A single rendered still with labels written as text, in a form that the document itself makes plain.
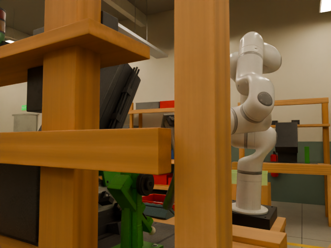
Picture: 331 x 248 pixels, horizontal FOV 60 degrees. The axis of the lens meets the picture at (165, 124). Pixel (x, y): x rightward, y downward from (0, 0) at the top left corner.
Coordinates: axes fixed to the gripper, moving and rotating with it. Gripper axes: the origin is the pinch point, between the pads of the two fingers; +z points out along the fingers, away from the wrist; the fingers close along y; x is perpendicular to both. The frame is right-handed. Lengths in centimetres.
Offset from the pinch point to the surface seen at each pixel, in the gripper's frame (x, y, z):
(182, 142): 19.4, 13.1, 7.5
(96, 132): 8.5, 7.9, 22.5
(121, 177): 2.6, -16.4, 14.3
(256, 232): 16, -44, -37
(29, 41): -26.4, 12.7, 36.1
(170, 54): -561, -268, -242
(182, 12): 1.2, 32.3, 4.7
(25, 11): -761, -251, 93
